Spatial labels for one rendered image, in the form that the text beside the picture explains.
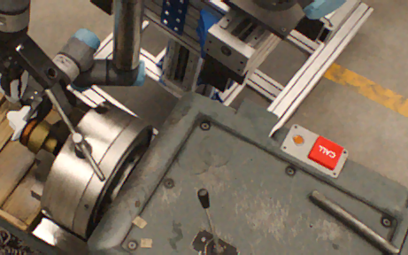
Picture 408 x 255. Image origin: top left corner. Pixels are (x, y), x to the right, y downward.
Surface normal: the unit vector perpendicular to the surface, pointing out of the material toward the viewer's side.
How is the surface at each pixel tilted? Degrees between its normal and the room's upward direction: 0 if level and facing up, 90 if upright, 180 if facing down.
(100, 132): 7
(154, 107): 0
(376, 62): 0
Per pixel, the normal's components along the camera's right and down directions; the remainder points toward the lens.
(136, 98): 0.06, -0.43
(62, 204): -0.42, 0.48
